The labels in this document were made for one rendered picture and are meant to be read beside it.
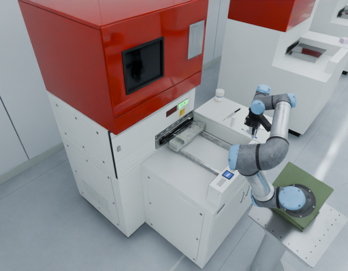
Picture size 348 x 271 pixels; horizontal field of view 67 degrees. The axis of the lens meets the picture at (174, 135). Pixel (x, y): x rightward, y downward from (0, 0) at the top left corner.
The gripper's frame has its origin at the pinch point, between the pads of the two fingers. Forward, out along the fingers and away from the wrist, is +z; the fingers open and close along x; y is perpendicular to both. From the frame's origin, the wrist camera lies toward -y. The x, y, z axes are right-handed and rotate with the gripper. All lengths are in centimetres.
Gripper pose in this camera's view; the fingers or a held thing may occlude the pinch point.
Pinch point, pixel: (254, 136)
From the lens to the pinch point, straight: 174.8
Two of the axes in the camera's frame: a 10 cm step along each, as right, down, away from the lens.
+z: -0.2, 7.7, 6.4
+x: -6.5, 4.8, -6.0
